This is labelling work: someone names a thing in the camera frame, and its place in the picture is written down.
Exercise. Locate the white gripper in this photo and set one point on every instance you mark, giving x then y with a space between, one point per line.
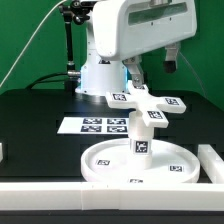
127 28

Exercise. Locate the white cross-shaped table base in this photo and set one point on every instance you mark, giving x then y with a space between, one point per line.
150 108

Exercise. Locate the white round table top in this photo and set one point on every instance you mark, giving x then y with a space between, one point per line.
112 161

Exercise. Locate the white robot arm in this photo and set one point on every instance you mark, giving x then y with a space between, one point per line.
99 76

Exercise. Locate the white marker sheet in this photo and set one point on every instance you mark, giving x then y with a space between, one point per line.
93 125

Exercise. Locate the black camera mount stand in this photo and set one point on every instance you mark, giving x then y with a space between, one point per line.
71 40

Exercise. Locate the white right fence rail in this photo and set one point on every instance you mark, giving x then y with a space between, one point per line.
212 163

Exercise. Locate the white fence rail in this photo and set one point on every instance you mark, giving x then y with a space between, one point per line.
98 196
212 163

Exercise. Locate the white front fence rail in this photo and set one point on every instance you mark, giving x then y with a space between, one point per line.
98 196

